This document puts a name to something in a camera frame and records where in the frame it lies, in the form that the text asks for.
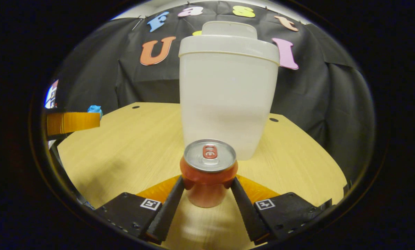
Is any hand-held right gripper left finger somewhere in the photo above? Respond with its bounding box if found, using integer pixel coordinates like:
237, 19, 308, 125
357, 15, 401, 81
96, 175, 185, 243

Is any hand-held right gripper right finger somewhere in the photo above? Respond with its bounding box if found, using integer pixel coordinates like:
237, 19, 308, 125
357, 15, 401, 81
230, 175, 333, 242

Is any blue paper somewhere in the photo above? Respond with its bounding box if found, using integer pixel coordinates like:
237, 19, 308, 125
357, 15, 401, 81
87, 105, 103, 120

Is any red pop can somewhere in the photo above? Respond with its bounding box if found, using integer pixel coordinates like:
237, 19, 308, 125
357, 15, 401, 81
180, 139, 239, 208

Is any white desktop garbage bin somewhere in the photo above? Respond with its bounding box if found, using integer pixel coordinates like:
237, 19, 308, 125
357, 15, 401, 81
178, 21, 280, 161

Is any computer monitor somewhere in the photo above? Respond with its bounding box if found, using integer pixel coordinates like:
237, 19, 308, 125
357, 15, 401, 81
44, 79, 59, 109

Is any black backdrop cloth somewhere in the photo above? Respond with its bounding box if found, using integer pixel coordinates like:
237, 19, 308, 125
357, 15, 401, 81
51, 0, 374, 181

